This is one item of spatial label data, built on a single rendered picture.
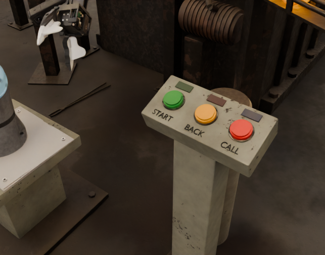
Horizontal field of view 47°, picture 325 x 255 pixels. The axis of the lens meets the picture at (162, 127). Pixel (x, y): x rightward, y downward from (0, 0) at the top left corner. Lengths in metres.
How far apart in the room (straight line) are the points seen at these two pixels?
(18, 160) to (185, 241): 0.50
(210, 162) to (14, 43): 1.82
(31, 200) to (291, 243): 0.82
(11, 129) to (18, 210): 0.26
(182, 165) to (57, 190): 0.61
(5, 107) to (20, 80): 0.97
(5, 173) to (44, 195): 0.22
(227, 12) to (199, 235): 0.73
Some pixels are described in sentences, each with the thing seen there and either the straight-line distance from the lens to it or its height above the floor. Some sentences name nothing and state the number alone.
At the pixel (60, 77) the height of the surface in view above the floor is 0.01.
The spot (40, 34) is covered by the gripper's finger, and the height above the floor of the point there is 0.62.
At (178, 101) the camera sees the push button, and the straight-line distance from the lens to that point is 0.73.
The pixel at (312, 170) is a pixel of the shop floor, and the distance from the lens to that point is 1.53.
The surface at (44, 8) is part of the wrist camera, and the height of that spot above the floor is 0.64.
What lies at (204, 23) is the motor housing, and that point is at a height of 0.48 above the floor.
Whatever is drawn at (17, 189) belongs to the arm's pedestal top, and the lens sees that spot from 1.08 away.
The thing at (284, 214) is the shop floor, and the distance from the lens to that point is 1.35.
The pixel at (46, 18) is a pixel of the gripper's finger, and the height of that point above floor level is 0.64.
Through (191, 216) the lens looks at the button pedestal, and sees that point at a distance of 0.89.
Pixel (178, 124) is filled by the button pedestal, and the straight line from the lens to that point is 0.71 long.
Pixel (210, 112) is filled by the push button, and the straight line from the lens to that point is 0.70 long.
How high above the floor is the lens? 1.04
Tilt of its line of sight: 41 degrees down
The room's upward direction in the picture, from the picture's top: 1 degrees counter-clockwise
